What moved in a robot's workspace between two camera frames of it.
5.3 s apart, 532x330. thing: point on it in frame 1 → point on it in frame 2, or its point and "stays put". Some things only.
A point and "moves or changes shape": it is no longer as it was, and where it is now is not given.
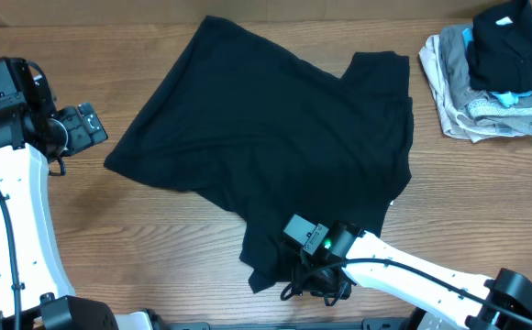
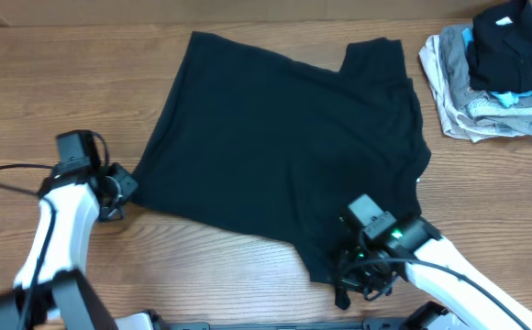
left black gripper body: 78,134 → 121,184
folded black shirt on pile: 510,51 stays put
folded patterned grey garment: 489,107 stays put
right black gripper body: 338,286 → 370,277
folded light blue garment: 510,98 stays put
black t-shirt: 242,120 moves or changes shape
